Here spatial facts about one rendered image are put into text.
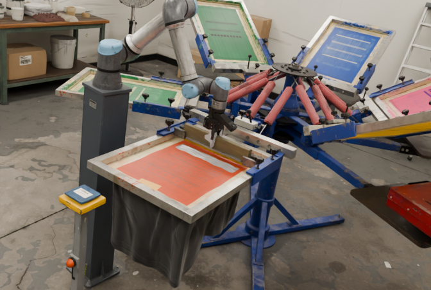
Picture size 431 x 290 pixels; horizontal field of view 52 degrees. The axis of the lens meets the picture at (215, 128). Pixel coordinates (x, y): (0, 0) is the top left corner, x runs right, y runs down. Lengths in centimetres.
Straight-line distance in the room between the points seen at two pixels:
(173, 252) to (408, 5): 474
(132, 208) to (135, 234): 13
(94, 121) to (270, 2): 465
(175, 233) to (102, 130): 71
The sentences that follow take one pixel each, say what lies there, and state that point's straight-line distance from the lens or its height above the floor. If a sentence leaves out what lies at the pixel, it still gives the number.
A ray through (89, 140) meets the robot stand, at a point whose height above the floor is 90.
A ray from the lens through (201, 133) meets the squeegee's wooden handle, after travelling 234.
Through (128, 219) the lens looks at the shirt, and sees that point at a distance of 216.
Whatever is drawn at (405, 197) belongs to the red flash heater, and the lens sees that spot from 208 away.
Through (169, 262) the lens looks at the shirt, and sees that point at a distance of 210.
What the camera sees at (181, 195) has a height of 95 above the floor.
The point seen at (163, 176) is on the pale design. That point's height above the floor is 95.
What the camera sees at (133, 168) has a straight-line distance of 210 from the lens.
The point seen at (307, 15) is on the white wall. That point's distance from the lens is 645.
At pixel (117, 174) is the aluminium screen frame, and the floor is 99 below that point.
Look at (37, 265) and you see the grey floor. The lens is 305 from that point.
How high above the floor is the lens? 194
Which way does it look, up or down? 22 degrees down
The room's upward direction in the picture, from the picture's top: 10 degrees clockwise
